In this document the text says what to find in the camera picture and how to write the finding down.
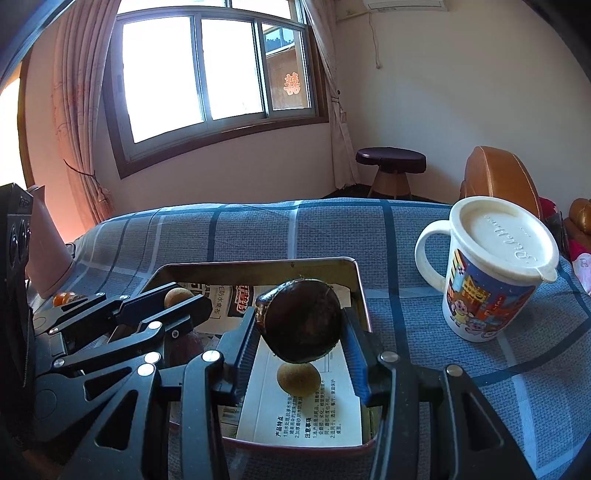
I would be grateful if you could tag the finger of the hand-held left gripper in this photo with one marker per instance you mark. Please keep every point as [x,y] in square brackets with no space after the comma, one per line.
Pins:
[152,318]
[92,309]

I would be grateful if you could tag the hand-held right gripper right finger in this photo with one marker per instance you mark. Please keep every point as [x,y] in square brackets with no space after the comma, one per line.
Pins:
[360,364]

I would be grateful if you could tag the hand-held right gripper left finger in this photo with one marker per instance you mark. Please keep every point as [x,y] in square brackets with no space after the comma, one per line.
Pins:
[244,355]

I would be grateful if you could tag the orange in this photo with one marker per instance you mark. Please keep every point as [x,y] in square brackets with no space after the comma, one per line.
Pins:
[64,298]

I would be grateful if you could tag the metal tin box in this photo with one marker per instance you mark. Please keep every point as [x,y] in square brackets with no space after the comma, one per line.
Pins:
[360,295]

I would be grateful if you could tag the small brown kiwi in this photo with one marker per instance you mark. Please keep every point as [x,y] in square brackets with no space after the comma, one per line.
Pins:
[178,295]
[298,379]

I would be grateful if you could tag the pink electric kettle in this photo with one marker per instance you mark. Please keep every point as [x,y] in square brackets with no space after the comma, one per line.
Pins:
[44,249]

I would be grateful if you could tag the printed paper packet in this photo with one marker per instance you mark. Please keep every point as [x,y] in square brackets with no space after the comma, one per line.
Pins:
[231,297]

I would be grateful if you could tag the white instruction sheet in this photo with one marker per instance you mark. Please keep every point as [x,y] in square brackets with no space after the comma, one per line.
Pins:
[304,415]

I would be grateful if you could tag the blue plaid tablecloth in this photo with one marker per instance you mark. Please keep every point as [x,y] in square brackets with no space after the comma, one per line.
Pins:
[415,240]

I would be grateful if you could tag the white cartoon print mug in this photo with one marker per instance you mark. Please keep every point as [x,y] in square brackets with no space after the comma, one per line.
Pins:
[485,300]

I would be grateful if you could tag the pink patterned curtain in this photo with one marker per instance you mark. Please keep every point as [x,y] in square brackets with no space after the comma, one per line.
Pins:
[78,115]
[339,124]

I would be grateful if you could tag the white plastic mug lid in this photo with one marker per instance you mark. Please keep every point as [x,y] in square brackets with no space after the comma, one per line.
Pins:
[503,235]

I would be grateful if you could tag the dark round stool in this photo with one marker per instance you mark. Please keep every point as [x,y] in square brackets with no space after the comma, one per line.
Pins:
[390,157]

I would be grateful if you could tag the brown framed window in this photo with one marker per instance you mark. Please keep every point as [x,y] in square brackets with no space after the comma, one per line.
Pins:
[194,83]

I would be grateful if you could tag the red cloth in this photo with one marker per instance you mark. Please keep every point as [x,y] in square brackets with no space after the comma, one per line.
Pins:
[550,210]

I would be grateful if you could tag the brown leather cushion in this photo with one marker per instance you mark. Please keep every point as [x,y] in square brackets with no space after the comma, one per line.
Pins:
[581,217]

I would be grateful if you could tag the red window sticker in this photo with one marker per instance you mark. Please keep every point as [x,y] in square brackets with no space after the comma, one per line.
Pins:
[292,83]

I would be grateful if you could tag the white air conditioner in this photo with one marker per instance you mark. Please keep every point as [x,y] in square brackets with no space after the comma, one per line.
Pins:
[406,4]

